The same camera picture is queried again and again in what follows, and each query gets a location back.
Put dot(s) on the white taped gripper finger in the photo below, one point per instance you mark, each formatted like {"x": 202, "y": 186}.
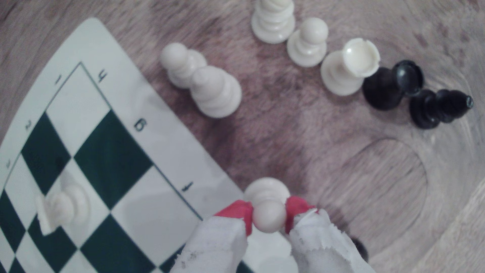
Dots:
{"x": 216, "y": 246}
{"x": 322, "y": 246}

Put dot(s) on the white pawn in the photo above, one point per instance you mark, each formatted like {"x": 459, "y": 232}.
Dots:
{"x": 307, "y": 41}
{"x": 269, "y": 217}
{"x": 176, "y": 58}

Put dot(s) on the green white chess mat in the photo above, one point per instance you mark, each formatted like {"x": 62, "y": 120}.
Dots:
{"x": 113, "y": 159}

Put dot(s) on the tall white chess piece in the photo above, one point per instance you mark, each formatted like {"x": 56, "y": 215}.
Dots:
{"x": 272, "y": 19}

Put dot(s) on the white bishop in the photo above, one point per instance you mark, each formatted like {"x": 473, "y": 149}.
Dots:
{"x": 216, "y": 93}

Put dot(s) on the black rook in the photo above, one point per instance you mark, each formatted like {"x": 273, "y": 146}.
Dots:
{"x": 386, "y": 89}

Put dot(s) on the black bishop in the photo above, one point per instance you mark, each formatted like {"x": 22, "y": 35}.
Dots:
{"x": 435, "y": 108}

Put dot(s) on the white rook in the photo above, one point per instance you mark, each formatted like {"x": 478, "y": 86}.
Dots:
{"x": 348, "y": 68}

